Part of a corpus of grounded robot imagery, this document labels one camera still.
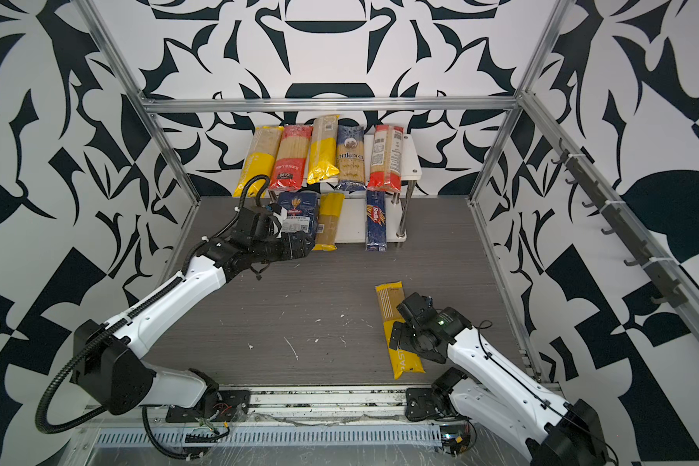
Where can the yellow spaghetti pack underneath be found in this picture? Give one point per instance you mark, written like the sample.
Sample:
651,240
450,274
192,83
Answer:
261,156

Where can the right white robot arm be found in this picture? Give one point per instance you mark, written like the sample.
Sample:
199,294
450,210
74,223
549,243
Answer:
486,388

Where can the white two-tier metal shelf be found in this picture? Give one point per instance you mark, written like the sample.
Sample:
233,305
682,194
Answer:
352,223

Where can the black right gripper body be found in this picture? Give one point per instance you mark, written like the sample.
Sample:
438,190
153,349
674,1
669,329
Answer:
407,340

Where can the blue Barilla pasta pack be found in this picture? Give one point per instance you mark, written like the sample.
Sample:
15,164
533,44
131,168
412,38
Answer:
301,212

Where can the white slotted cable duct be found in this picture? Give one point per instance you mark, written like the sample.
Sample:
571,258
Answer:
424,435

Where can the red ended spaghetti pack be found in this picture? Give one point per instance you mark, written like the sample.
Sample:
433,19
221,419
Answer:
386,158

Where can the small clear spaghetti pack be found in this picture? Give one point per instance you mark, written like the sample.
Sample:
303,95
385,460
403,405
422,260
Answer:
331,206

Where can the dark blue pasta pack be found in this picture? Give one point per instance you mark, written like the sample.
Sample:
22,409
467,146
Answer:
376,221

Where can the yellow Pastatime spaghetti pack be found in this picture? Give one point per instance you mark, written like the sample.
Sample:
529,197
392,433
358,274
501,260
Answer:
390,295

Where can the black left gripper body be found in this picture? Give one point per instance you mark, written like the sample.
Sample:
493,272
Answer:
279,250

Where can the yellow brown spaghetti pack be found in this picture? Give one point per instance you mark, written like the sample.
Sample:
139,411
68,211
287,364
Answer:
323,150

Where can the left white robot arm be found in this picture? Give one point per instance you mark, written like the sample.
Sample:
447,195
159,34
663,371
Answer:
111,368

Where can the aluminium frame of enclosure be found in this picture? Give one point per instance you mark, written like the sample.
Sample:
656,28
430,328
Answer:
522,102

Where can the red yellow spaghetti pack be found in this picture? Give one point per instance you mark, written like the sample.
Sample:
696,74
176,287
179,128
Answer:
288,172

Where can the black wall hook rail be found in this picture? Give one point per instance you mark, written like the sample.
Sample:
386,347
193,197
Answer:
624,225

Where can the blue yellow spaghetti pack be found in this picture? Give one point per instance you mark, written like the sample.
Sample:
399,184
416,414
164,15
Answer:
350,158

